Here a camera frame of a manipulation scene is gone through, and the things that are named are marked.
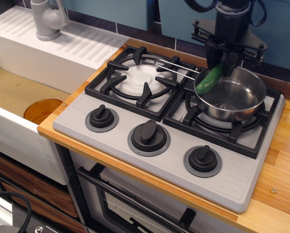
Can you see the wood grain drawer front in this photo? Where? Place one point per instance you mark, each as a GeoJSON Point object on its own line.
{"type": "Point", "coordinates": [49, 200]}

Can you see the orange plastic plate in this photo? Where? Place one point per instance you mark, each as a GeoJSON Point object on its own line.
{"type": "Point", "coordinates": [40, 110]}

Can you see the stainless steel saucepan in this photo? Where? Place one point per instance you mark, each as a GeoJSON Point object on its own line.
{"type": "Point", "coordinates": [232, 99]}

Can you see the black middle stove knob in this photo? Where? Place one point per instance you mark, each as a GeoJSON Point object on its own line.
{"type": "Point", "coordinates": [149, 139]}

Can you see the grey toy faucet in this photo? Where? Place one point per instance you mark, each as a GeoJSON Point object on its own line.
{"type": "Point", "coordinates": [48, 21]}

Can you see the black burner grate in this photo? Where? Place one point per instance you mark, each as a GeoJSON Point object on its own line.
{"type": "Point", "coordinates": [152, 106]}
{"type": "Point", "coordinates": [250, 137]}

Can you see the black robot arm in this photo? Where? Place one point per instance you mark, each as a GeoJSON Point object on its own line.
{"type": "Point", "coordinates": [230, 6]}

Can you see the black right stove knob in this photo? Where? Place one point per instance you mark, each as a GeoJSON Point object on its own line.
{"type": "Point", "coordinates": [203, 161]}

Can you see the black right burner grate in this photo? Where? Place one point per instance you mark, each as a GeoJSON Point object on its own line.
{"type": "Point", "coordinates": [250, 137]}

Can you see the green toy pickle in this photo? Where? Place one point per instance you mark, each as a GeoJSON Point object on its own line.
{"type": "Point", "coordinates": [208, 78]}

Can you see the black stove knob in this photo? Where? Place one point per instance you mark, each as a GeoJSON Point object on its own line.
{"type": "Point", "coordinates": [203, 161]}
{"type": "Point", "coordinates": [149, 139]}
{"type": "Point", "coordinates": [101, 119]}

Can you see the grey toy stove top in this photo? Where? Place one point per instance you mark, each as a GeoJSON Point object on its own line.
{"type": "Point", "coordinates": [232, 187]}

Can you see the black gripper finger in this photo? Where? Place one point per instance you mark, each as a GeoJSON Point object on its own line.
{"type": "Point", "coordinates": [214, 52]}
{"type": "Point", "coordinates": [232, 60]}

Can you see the oven door with black handle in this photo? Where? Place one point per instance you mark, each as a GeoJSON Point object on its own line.
{"type": "Point", "coordinates": [133, 207]}

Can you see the black left stove knob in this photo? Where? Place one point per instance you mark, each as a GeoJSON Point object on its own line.
{"type": "Point", "coordinates": [101, 119]}

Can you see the white toy sink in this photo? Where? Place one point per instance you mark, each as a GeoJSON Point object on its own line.
{"type": "Point", "coordinates": [33, 70]}

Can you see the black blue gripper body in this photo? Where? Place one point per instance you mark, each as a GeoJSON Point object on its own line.
{"type": "Point", "coordinates": [233, 29]}

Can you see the white left burner disc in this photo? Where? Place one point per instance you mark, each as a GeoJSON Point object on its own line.
{"type": "Point", "coordinates": [137, 76]}

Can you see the black left burner grate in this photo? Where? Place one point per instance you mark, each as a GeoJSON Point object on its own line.
{"type": "Point", "coordinates": [152, 106]}

